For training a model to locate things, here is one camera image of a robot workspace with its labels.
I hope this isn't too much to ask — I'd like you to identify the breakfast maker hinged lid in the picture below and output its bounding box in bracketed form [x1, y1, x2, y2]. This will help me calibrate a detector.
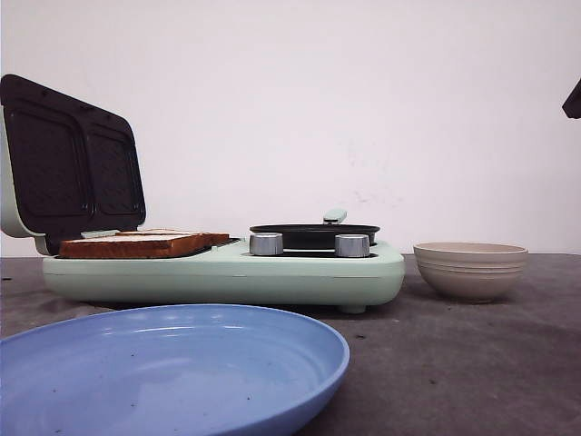
[1, 74, 146, 255]

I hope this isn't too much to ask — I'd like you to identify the black round frying pan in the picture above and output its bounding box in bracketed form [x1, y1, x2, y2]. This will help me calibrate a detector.
[250, 208, 380, 250]

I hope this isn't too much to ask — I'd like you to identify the beige ribbed ceramic bowl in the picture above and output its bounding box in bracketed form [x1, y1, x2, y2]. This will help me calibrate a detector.
[413, 242, 528, 302]

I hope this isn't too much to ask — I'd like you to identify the right silver control knob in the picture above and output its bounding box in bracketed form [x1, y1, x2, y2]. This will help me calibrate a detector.
[334, 233, 370, 258]

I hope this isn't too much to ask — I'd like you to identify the blue plastic plate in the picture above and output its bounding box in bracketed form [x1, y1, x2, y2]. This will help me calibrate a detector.
[1, 304, 350, 435]

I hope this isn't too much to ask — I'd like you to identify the white bread slice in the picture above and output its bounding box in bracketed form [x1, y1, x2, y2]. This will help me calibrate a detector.
[59, 234, 210, 259]
[125, 229, 230, 248]

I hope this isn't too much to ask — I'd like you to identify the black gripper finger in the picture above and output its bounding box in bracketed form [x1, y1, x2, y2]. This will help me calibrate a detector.
[562, 80, 581, 119]

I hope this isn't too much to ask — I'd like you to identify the mint green breakfast maker base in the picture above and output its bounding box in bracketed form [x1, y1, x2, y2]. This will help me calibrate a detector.
[43, 240, 405, 313]

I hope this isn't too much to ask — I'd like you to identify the left silver control knob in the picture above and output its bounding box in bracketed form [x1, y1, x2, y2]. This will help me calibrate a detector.
[250, 233, 284, 256]

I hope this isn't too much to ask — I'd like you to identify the silver control knob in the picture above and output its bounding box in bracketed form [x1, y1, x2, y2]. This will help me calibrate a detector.
[334, 233, 370, 258]
[250, 233, 284, 256]

